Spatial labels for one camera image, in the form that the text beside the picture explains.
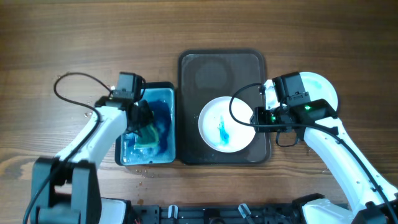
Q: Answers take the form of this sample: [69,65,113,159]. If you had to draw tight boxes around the white plate two smears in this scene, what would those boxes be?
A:
[263,72,339,111]

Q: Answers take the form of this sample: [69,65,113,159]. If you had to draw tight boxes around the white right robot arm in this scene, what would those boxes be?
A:
[251,99,397,223]

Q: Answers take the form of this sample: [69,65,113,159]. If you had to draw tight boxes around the white plate streak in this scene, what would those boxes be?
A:
[198,96,256,153]

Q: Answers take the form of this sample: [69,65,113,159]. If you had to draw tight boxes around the green yellow sponge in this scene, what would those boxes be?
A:
[134,124,160,149]

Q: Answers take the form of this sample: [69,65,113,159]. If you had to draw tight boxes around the dark brown serving tray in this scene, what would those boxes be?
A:
[175,49,272,166]

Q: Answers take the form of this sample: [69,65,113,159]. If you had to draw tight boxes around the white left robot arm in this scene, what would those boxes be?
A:
[23,96,154,223]

